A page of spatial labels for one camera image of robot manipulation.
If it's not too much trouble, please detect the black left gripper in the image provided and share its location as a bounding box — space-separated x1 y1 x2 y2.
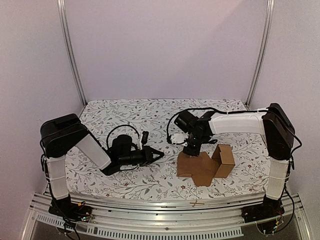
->
119 146 165 167

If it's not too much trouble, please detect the brown cardboard box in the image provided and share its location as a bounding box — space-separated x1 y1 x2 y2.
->
177 144 235 187

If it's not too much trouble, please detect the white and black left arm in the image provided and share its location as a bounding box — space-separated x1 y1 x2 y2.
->
39 113 165 222

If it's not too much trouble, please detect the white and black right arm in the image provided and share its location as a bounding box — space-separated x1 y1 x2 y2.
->
174 103 299 223

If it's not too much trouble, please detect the floral patterned table mat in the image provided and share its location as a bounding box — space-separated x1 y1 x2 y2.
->
65 99 270 202

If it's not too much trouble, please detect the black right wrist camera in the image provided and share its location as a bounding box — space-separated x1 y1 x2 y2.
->
174 110 199 133

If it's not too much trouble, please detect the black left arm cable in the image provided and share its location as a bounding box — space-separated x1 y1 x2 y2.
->
106 124 141 151

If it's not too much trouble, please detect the aluminium front rail base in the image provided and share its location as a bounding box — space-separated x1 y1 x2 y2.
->
20 193 315 240

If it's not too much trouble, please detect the right aluminium frame post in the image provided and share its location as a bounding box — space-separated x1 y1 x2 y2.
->
245 0 275 109

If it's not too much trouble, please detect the aluminium frame post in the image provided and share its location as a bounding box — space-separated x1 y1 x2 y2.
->
56 0 88 107
245 0 275 109

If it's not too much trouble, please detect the left aluminium frame post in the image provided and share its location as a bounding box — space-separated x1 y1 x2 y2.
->
56 0 88 107

